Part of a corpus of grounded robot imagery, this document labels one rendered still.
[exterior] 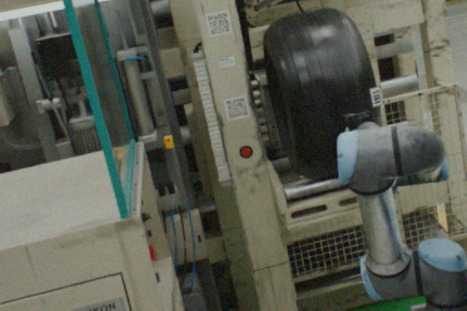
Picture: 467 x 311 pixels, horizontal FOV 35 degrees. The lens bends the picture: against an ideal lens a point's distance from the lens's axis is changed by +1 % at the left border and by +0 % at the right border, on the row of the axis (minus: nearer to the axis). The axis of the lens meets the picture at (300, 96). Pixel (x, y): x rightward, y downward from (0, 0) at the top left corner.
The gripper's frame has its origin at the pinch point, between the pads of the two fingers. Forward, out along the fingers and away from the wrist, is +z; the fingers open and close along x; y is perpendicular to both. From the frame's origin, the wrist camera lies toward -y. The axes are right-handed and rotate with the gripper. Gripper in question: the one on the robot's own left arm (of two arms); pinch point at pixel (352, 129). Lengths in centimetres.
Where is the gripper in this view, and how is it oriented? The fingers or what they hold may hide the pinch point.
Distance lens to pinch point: 234.3
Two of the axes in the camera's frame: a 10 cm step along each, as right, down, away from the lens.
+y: -2.0, -9.7, -1.6
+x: -9.7, 2.2, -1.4
